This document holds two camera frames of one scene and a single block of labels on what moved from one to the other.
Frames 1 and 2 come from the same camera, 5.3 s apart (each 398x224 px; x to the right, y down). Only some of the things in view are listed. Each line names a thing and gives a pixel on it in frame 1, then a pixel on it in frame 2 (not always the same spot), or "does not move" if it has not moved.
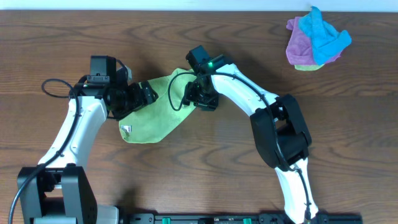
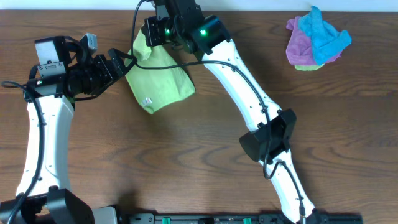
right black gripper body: (201, 98) -> (164, 30)
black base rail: (234, 218) does not move
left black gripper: (143, 94) -> (106, 66)
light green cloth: (155, 120) -> (155, 89)
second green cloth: (308, 67) does not move
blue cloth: (328, 42) does not move
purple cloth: (300, 50) does not move
